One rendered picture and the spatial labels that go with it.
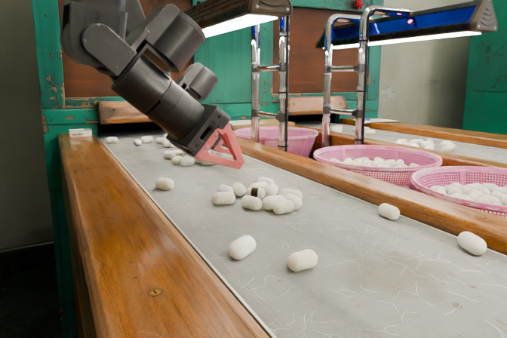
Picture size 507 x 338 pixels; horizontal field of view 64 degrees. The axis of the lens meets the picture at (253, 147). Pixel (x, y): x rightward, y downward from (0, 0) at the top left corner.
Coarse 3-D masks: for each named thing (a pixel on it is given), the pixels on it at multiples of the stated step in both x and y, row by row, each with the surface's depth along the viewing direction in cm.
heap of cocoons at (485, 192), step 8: (456, 184) 74; (472, 184) 74; (480, 184) 74; (488, 184) 74; (448, 192) 70; (456, 192) 69; (464, 192) 71; (472, 192) 70; (480, 192) 69; (488, 192) 70; (496, 192) 68; (504, 192) 71; (472, 200) 65; (480, 200) 65; (488, 200) 64; (496, 200) 66; (504, 200) 66
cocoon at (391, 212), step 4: (380, 204) 58; (384, 204) 57; (388, 204) 57; (380, 208) 57; (384, 208) 57; (388, 208) 56; (392, 208) 56; (396, 208) 56; (380, 212) 57; (384, 212) 56; (388, 212) 56; (392, 212) 55; (396, 212) 55; (384, 216) 57; (388, 216) 56; (392, 216) 55; (396, 216) 55
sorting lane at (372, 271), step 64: (192, 192) 70; (320, 192) 70; (256, 256) 45; (320, 256) 45; (384, 256) 45; (448, 256) 45; (256, 320) 33; (320, 320) 33; (384, 320) 33; (448, 320) 33
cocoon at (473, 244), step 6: (462, 234) 46; (468, 234) 46; (474, 234) 46; (462, 240) 46; (468, 240) 45; (474, 240) 45; (480, 240) 44; (462, 246) 46; (468, 246) 45; (474, 246) 44; (480, 246) 44; (486, 246) 44; (474, 252) 44; (480, 252) 44
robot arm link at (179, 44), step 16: (160, 16) 49; (176, 16) 50; (96, 32) 43; (112, 32) 44; (144, 32) 47; (160, 32) 49; (176, 32) 49; (192, 32) 50; (96, 48) 43; (112, 48) 44; (128, 48) 45; (160, 48) 49; (176, 48) 49; (192, 48) 51; (112, 64) 45; (176, 64) 50
